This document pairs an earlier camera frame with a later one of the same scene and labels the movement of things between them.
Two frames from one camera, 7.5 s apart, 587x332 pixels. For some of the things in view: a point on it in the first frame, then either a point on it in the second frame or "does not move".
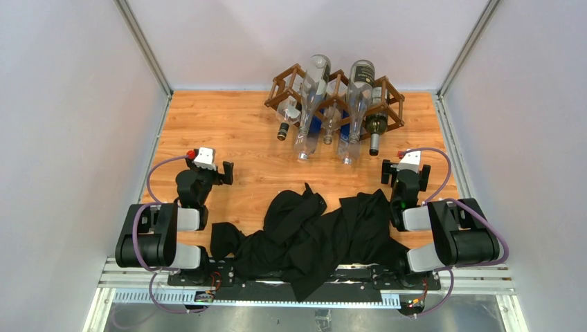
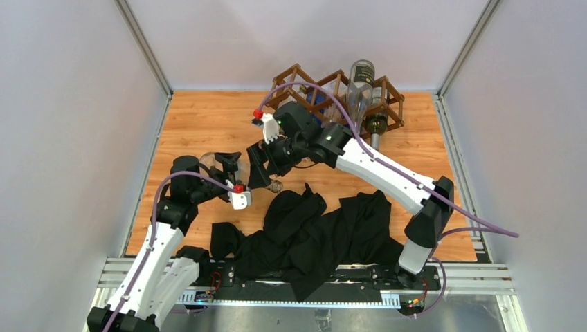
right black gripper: [390, 168] -> [257, 156]
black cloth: [300, 245] does not move
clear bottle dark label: [360, 86] does not move
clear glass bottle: [315, 88] -> [241, 175]
